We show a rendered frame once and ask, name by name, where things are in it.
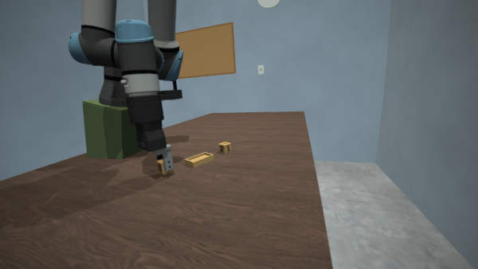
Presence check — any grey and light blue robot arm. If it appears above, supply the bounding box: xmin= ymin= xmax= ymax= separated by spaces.
xmin=69 ymin=0 xmax=183 ymax=107

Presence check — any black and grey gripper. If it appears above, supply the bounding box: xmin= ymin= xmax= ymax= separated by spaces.
xmin=120 ymin=74 xmax=182 ymax=172

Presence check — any tan wooden cube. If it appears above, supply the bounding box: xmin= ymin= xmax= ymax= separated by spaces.
xmin=218 ymin=142 xmax=231 ymax=154
xmin=157 ymin=159 xmax=174 ymax=174

